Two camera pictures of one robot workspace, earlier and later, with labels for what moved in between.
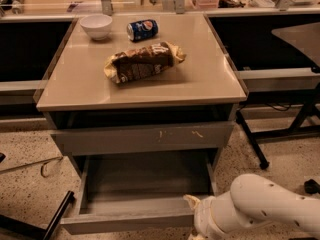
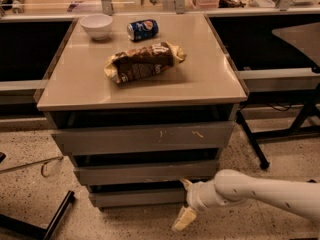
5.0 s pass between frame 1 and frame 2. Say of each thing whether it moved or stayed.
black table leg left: stayed
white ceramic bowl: stayed
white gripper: moved
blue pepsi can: stayed
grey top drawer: stayed
